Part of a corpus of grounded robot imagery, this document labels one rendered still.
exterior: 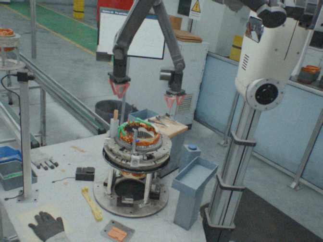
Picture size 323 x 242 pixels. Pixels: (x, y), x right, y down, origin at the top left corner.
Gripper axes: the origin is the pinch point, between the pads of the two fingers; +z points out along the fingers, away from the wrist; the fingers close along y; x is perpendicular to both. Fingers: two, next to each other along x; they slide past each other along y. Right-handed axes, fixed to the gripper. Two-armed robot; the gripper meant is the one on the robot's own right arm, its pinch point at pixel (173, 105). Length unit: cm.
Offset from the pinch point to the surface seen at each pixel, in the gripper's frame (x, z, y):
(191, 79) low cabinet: -105, 44, -181
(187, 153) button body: 22.7, 15.3, 14.7
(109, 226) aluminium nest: 18, 36, 62
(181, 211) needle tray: 38, 31, 37
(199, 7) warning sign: -132, -38, -216
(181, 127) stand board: 8.5, 10.4, 1.4
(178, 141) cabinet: 8.9, 18.1, 3.6
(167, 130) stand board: 5.7, 10.0, 11.1
